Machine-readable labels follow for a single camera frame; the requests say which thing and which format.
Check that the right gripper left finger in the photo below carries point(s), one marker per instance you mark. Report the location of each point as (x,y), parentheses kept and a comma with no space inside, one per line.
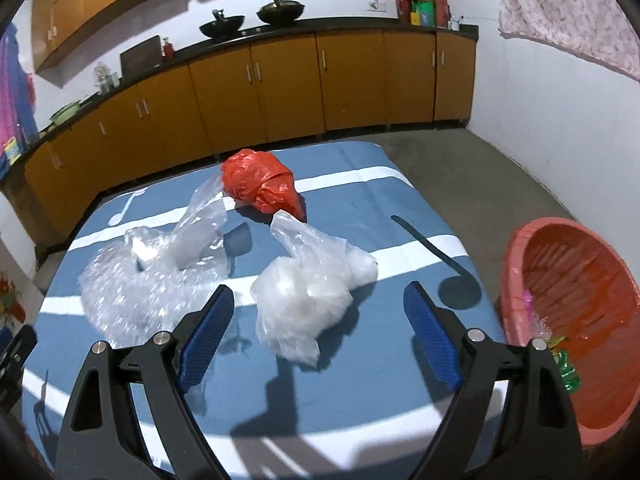
(101,437)

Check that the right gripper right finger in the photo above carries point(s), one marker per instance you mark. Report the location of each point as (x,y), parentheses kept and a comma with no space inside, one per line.
(538,436)

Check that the bright green plastic bag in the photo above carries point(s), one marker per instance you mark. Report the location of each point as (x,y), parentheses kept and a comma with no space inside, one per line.
(567,369)

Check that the clear bubble wrap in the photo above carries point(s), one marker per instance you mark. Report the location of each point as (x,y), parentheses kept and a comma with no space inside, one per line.
(150,279)

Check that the white plastic bag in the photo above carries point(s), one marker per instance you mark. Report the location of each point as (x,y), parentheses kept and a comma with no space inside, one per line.
(300,295)

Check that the red plastic bag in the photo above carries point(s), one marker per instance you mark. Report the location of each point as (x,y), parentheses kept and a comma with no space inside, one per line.
(261,180)

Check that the magenta plastic bag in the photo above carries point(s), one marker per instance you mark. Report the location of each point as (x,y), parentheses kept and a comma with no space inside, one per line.
(528,300)

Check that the lower wooden kitchen cabinets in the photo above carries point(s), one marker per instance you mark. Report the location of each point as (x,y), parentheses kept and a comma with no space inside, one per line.
(267,86)

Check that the blue striped table cloth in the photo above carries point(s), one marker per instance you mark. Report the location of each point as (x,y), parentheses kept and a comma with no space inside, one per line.
(370,407)

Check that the red plastic basket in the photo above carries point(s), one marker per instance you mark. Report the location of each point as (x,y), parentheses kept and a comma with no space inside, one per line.
(583,291)

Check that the yellow detergent bottle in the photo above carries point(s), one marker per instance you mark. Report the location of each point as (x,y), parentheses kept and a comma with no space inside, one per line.
(12,150)

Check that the purple hanging cloth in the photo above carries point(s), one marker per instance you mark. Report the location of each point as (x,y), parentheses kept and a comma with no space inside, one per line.
(17,98)

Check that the green pot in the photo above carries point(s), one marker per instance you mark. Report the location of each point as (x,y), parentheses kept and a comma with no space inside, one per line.
(65,113)

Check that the clear glass jar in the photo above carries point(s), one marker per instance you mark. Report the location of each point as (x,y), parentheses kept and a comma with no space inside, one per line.
(104,79)

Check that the dark cutting board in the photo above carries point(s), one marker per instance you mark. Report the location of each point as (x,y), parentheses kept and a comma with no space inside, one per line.
(141,58)

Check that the small red bottle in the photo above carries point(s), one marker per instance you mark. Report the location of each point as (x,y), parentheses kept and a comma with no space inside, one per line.
(168,49)

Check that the black wok left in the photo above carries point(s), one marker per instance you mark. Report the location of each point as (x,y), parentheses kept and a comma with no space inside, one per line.
(222,26)

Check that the red bag with bottles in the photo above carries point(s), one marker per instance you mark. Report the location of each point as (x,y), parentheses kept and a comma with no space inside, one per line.
(426,13)

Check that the black wok with lid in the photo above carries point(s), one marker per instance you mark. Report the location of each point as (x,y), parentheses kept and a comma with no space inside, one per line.
(281,12)

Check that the pink floral hanging cloth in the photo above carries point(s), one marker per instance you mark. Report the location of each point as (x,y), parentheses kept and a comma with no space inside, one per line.
(596,30)

